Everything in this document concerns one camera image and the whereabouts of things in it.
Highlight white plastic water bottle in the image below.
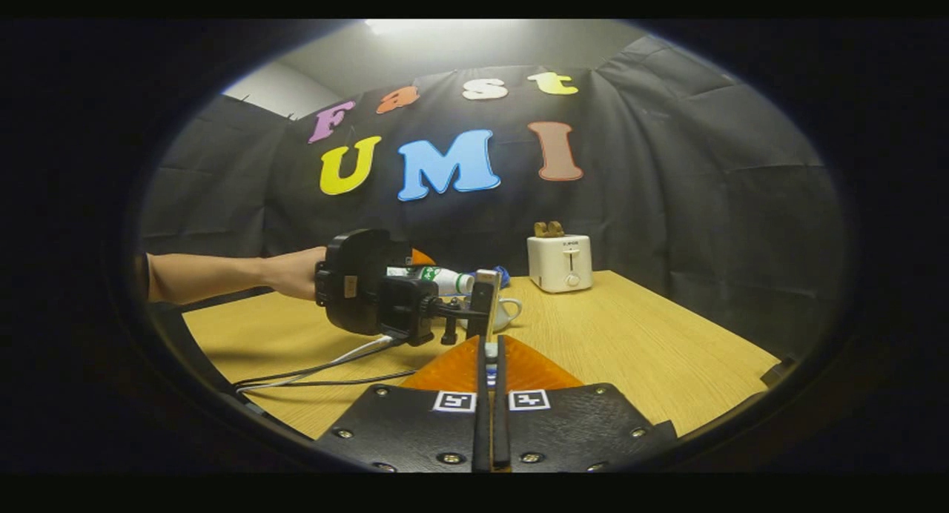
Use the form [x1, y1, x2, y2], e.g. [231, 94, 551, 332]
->
[386, 265, 475, 296]

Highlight white blue-patterned teacup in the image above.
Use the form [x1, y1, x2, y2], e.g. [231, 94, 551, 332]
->
[445, 294, 523, 333]

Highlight black backdrop cloth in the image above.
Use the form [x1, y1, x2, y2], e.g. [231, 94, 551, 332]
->
[141, 42, 846, 358]

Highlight white toaster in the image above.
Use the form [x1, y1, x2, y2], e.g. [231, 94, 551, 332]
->
[527, 234, 594, 294]

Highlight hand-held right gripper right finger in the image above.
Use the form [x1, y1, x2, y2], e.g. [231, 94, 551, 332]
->
[493, 334, 677, 474]

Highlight white cable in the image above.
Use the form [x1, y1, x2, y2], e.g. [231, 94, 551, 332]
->
[236, 337, 397, 394]

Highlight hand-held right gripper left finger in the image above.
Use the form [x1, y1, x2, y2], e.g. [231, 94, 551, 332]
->
[315, 335, 492, 474]

